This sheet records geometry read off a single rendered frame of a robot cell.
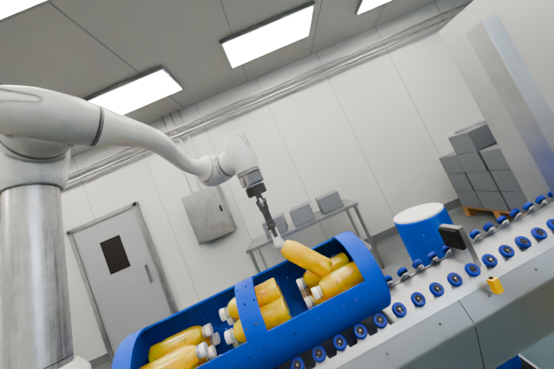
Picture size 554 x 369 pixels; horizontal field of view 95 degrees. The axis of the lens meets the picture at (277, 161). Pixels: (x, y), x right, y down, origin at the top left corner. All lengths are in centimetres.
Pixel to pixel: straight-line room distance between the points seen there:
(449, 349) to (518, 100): 79
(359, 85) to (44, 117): 450
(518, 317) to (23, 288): 139
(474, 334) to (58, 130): 130
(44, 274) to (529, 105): 125
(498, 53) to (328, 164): 359
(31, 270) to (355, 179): 415
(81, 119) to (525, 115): 113
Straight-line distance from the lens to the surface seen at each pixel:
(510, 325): 129
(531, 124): 101
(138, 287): 512
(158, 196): 478
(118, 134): 72
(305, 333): 94
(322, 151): 437
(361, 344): 103
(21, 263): 75
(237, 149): 93
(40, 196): 78
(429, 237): 162
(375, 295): 97
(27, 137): 72
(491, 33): 101
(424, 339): 109
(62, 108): 69
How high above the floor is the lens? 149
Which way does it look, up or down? 5 degrees up
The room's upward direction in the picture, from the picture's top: 24 degrees counter-clockwise
